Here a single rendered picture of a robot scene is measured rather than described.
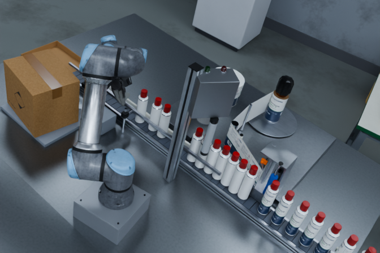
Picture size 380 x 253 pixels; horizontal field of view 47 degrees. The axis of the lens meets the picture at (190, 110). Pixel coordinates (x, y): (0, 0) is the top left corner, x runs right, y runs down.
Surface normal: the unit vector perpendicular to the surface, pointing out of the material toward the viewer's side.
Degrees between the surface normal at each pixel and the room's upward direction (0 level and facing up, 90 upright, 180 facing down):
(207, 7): 90
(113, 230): 90
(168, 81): 0
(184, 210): 0
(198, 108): 90
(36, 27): 0
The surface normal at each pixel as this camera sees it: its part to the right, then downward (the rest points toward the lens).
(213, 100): 0.27, 0.67
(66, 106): 0.65, 0.58
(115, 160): 0.32, -0.75
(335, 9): -0.49, 0.49
